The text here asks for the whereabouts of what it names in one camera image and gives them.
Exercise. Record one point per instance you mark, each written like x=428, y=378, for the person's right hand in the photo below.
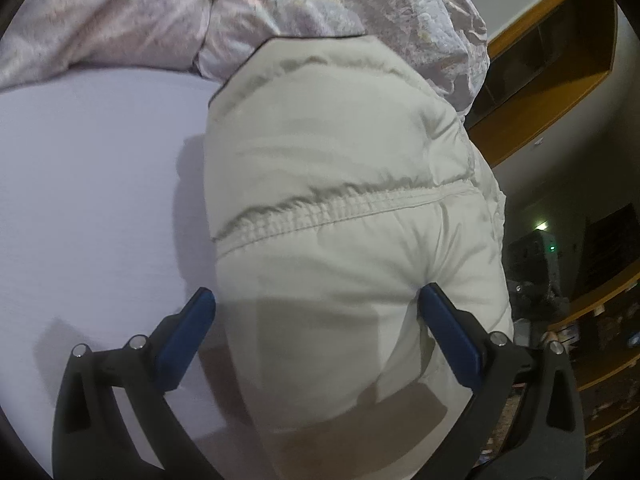
x=557, y=337

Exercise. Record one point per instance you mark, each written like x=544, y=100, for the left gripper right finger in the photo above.
x=547, y=437

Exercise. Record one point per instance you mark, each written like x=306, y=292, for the dark doorway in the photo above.
x=609, y=246

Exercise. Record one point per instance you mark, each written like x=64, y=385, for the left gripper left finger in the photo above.
x=90, y=438

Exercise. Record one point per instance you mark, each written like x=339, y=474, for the pale pink floral quilt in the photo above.
x=445, y=41

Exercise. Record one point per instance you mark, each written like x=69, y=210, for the cream puffer jacket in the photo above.
x=338, y=183

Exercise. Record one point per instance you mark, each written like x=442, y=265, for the wooden wall shelf niche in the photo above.
x=546, y=57

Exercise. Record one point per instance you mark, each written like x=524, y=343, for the wooden low bookshelf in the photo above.
x=599, y=329

